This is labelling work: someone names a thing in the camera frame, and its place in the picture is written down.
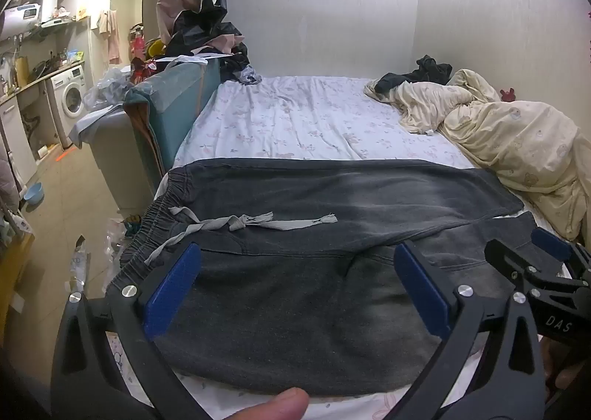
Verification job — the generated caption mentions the teal padded bed headboard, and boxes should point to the teal padded bed headboard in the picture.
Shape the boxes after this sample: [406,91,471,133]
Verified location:
[124,57,223,177]

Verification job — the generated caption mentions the clear plastic bags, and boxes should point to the clear plastic bags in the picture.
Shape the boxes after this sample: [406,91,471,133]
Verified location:
[82,66,136,112]

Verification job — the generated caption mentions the person's right hand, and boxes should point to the person's right hand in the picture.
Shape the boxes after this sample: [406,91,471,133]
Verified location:
[540,337,583,395]

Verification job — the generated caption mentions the cream duvet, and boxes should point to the cream duvet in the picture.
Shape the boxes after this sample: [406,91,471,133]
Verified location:
[364,69,591,242]

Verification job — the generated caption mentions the white water heater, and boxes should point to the white water heater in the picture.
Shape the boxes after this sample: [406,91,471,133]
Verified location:
[0,2,43,41]

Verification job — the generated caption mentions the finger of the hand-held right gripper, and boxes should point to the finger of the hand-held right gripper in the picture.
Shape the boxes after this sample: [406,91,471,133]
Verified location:
[530,227,580,266]
[484,239,543,294]

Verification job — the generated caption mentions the dark grey drawstring pants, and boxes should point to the dark grey drawstring pants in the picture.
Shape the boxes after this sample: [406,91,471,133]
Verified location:
[105,159,539,397]

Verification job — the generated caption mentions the floral white bed sheet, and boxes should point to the floral white bed sheet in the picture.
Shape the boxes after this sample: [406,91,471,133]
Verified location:
[106,75,573,420]

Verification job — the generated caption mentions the white floor cupboard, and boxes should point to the white floor cupboard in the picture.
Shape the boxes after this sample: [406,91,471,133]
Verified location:
[0,96,38,191]

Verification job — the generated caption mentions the dark crumpled garment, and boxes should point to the dark crumpled garment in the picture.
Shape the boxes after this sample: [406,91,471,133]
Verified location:
[375,55,453,95]

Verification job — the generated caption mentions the grey storage box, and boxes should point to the grey storage box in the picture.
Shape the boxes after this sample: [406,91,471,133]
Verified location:
[76,108,161,218]

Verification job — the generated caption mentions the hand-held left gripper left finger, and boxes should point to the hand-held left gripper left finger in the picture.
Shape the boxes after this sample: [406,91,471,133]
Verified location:
[51,242,218,420]

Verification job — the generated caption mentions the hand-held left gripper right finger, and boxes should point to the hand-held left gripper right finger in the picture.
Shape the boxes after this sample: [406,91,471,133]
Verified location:
[394,242,548,420]

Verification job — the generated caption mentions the person's left hand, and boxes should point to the person's left hand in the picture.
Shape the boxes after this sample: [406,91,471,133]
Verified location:
[228,387,311,420]

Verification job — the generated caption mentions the black clothes pile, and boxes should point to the black clothes pile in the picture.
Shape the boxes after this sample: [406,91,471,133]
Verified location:
[165,9,251,75]

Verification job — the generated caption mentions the pink hanging towel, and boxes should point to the pink hanging towel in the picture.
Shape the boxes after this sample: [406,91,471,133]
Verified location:
[98,9,122,64]

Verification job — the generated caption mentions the blue plastic basin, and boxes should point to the blue plastic basin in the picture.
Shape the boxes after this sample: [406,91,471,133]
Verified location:
[23,182,45,207]

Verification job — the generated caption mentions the small grey cloth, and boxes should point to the small grey cloth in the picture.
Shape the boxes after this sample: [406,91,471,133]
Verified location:
[231,65,262,86]

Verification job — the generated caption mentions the white washing machine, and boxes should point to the white washing machine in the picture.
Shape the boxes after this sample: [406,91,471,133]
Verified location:
[48,62,89,149]

